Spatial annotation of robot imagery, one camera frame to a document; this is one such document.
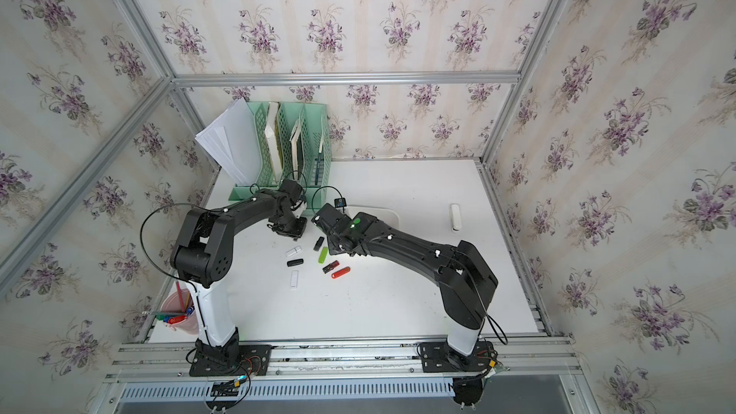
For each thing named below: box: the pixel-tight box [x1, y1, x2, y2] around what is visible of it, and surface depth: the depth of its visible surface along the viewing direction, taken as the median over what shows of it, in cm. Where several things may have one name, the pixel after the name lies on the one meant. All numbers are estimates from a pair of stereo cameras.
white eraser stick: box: [450, 204, 461, 231], surface depth 100 cm
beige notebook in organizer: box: [289, 119, 302, 181], surface depth 103 cm
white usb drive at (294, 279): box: [290, 270, 300, 290], surface depth 89 cm
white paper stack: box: [194, 97, 262, 186], surface depth 98 cm
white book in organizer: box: [264, 101, 283, 182], surface depth 100 cm
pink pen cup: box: [160, 288, 200, 336], surface depth 76 cm
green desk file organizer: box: [228, 101, 332, 216], surface depth 106 cm
